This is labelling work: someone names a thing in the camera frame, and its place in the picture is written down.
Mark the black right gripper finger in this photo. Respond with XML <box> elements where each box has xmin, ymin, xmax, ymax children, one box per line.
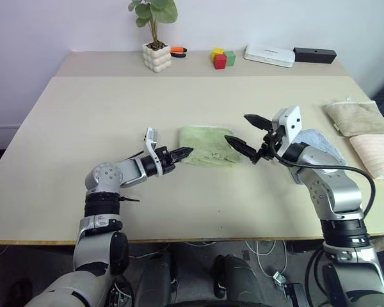
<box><xmin>243</xmin><ymin>113</ymin><xmax>273</xmax><ymax>130</ymax></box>
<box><xmin>224</xmin><ymin>134</ymin><xmax>263</xmax><ymax>165</ymax></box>

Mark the dark rounded shape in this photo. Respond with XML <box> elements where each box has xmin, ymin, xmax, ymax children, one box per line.
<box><xmin>212</xmin><ymin>254</ymin><xmax>260</xmax><ymax>303</ymax></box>

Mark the black floor box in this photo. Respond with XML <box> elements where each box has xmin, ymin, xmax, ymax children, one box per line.
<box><xmin>283</xmin><ymin>283</ymin><xmax>308</xmax><ymax>307</ymax></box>

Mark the light blue towel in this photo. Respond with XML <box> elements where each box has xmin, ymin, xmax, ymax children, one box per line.
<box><xmin>289</xmin><ymin>129</ymin><xmax>348</xmax><ymax>186</ymax></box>

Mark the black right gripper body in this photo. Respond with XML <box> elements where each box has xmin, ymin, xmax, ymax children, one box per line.
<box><xmin>259</xmin><ymin>125</ymin><xmax>286</xmax><ymax>161</ymax></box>

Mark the beige folded towel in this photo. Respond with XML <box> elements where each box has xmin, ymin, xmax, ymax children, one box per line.
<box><xmin>322</xmin><ymin>97</ymin><xmax>384</xmax><ymax>138</ymax></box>

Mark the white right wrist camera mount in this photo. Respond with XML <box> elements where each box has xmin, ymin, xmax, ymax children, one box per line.
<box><xmin>271</xmin><ymin>104</ymin><xmax>301</xmax><ymax>154</ymax></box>

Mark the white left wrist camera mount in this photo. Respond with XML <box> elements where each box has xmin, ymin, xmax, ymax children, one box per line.
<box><xmin>143</xmin><ymin>127</ymin><xmax>164</xmax><ymax>178</ymax></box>

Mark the pink folded towel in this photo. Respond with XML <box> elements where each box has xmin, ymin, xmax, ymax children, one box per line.
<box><xmin>348</xmin><ymin>134</ymin><xmax>384</xmax><ymax>180</ymax></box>

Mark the green plant in white pot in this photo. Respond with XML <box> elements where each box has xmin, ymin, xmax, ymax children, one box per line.
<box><xmin>128</xmin><ymin>0</ymin><xmax>179</xmax><ymax>74</ymax></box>

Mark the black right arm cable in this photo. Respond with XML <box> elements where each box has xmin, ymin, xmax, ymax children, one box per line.
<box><xmin>270</xmin><ymin>140</ymin><xmax>377</xmax><ymax>220</ymax></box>

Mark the white floor cable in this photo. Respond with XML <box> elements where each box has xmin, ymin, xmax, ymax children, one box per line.
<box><xmin>244</xmin><ymin>239</ymin><xmax>289</xmax><ymax>278</ymax></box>

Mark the red cube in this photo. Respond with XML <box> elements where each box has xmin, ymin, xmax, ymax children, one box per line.
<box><xmin>213</xmin><ymin>53</ymin><xmax>227</xmax><ymax>70</ymax></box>

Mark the flat white box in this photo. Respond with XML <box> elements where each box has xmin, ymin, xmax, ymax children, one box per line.
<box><xmin>243</xmin><ymin>44</ymin><xmax>296</xmax><ymax>68</ymax></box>

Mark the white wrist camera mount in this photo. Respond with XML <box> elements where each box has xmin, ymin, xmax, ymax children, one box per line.
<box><xmin>143</xmin><ymin>127</ymin><xmax>164</xmax><ymax>178</ymax></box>
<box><xmin>271</xmin><ymin>104</ymin><xmax>301</xmax><ymax>154</ymax></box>

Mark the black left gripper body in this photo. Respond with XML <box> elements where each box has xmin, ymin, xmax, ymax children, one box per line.
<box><xmin>156</xmin><ymin>146</ymin><xmax>175</xmax><ymax>174</ymax></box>

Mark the dark rectangular box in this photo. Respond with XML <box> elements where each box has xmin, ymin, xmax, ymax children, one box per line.
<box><xmin>293</xmin><ymin>47</ymin><xmax>337</xmax><ymax>64</ymax></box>

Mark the green towel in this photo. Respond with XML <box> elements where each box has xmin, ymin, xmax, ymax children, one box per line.
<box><xmin>178</xmin><ymin>125</ymin><xmax>244</xmax><ymax>168</ymax></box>

